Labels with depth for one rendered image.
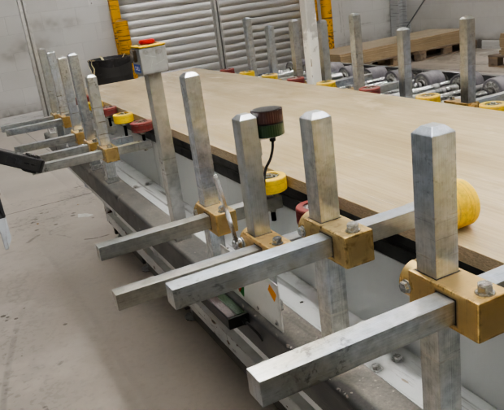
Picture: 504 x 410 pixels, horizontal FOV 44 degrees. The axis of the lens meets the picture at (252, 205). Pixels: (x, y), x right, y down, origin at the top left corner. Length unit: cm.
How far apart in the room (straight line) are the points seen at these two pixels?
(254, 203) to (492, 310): 57
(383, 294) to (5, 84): 785
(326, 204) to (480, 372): 40
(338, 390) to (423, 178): 44
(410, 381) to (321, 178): 44
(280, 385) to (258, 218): 59
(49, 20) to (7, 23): 53
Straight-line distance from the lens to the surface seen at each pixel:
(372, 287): 132
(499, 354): 110
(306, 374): 66
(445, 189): 74
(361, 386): 106
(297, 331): 121
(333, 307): 103
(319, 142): 93
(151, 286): 111
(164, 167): 165
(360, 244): 92
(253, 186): 117
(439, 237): 76
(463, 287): 76
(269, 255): 89
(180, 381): 240
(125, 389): 243
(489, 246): 103
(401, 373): 122
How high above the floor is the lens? 132
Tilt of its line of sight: 19 degrees down
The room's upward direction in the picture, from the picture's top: 8 degrees counter-clockwise
